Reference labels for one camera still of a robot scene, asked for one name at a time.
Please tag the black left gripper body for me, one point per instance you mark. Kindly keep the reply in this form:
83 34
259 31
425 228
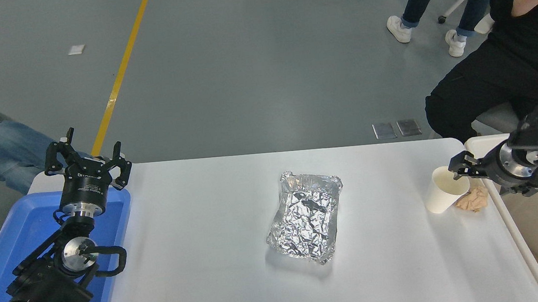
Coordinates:
85 189

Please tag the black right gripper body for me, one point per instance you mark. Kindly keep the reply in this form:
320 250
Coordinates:
493 168

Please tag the white paper cup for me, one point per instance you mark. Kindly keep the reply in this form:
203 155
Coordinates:
441 197

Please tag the crumpled tan paper ball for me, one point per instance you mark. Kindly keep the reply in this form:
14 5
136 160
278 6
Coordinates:
475 199

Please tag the silver floor plate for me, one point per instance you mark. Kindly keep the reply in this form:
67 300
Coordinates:
409 127
384 130

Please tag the blue plastic tray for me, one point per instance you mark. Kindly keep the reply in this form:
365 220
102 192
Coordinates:
18 231

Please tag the white wheeled chair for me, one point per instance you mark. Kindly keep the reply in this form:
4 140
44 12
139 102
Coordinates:
451 8

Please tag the crinkled foil tray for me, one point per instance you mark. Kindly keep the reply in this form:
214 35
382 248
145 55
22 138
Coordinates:
306 216

